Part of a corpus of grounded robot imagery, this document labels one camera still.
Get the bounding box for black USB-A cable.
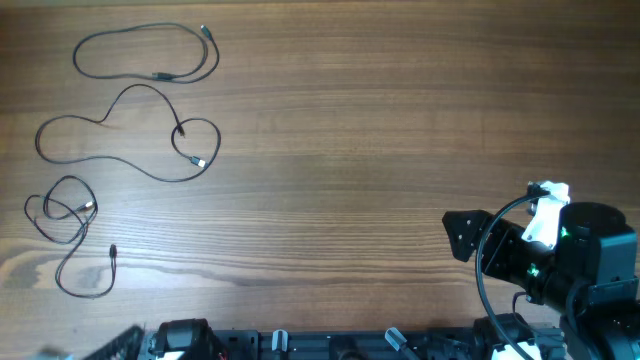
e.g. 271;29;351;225
71;22;221;85

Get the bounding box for thin black cable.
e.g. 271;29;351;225
33;83;223;184
23;174;119;300

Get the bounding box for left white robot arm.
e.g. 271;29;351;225
85;319;223;359

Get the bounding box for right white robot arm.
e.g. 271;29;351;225
442;202;639;359

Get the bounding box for black mounting rail base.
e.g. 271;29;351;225
89;317;566;360

